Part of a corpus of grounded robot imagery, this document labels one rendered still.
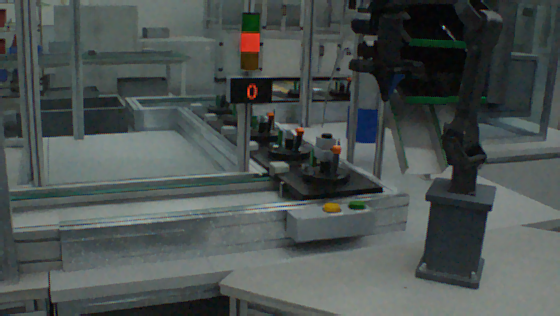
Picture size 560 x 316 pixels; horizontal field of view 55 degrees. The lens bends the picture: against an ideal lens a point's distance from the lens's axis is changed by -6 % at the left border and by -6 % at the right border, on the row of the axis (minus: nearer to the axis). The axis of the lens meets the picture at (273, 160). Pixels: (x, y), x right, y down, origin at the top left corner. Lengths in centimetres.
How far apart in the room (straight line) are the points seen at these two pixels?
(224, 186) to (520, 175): 161
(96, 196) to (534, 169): 204
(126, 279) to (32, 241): 22
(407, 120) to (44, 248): 108
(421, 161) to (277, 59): 920
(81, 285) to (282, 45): 975
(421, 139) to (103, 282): 99
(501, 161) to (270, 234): 155
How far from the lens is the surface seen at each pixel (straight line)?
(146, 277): 126
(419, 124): 175
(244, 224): 135
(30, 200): 154
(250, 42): 155
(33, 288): 127
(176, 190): 157
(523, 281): 140
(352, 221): 139
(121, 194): 154
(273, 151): 178
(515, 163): 275
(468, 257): 129
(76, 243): 129
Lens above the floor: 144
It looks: 16 degrees down
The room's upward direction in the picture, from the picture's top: 2 degrees clockwise
